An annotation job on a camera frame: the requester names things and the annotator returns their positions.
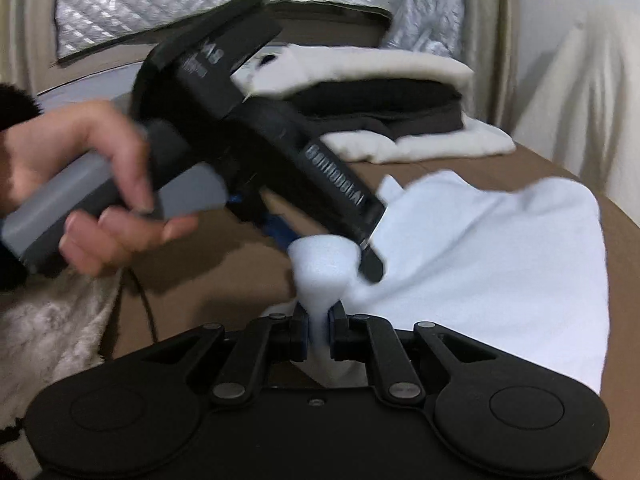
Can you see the dark brown pillow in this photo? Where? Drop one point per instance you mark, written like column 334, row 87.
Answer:
column 325, row 25

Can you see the person's left hand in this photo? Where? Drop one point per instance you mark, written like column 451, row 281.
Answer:
column 50, row 140

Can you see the beige curtain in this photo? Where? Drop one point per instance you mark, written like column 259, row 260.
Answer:
column 575, row 85
column 30, row 25

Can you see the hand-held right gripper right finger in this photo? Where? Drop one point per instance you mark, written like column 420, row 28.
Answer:
column 331, row 335

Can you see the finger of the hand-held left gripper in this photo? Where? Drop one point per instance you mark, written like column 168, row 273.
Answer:
column 372, row 262
column 280, row 230

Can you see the cream fluffy blanket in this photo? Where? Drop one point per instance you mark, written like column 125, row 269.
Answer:
column 50, row 340

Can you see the dark brown folded garment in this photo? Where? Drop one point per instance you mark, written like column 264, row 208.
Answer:
column 425, row 120

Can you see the white shirt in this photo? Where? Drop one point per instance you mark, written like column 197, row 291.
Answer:
column 475, row 270

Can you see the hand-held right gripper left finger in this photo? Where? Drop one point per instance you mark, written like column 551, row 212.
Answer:
column 300, row 335

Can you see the black folded garment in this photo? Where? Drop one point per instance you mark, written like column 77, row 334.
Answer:
column 375, row 97

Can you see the silver wrinkled cushion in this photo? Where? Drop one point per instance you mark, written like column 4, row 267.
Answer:
column 430, row 10

